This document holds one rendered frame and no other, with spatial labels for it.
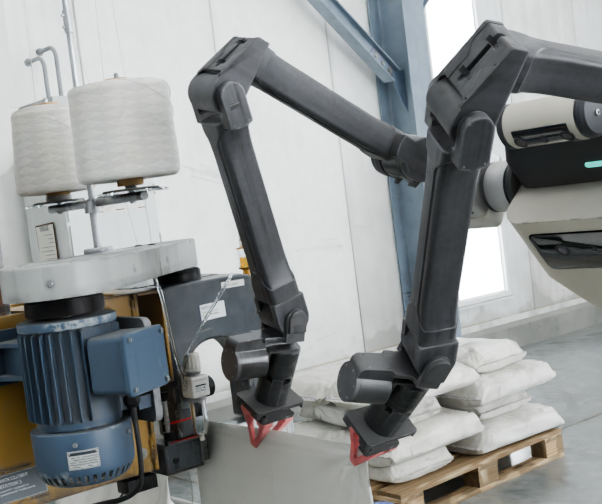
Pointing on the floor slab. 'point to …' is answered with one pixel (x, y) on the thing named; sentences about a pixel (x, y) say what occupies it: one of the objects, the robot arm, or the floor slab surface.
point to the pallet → (473, 471)
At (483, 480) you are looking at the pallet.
